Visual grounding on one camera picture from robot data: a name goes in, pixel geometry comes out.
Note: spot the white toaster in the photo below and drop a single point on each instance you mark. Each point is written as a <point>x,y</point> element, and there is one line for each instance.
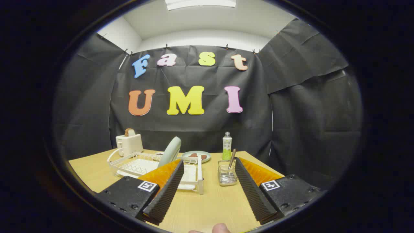
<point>131,144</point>

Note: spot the brown food pieces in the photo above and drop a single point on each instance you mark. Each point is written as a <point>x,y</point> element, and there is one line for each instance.
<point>198,156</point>

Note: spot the metal spoon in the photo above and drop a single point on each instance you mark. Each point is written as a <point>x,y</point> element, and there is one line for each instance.
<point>232,158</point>

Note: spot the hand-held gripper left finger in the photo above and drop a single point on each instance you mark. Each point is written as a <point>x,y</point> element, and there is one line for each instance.
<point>166,191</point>

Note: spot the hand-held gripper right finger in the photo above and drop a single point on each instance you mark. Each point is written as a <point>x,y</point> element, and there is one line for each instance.
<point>254,194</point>

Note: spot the green tea bottle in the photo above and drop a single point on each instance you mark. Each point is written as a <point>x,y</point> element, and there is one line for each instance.
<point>227,145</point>

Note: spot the small plate with food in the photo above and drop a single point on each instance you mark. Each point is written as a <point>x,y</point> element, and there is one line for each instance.
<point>207,158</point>

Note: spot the brown bread slice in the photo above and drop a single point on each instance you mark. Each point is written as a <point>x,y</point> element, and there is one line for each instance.
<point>129,132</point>

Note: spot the pale green plate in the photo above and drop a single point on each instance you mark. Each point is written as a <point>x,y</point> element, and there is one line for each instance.
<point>171,150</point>

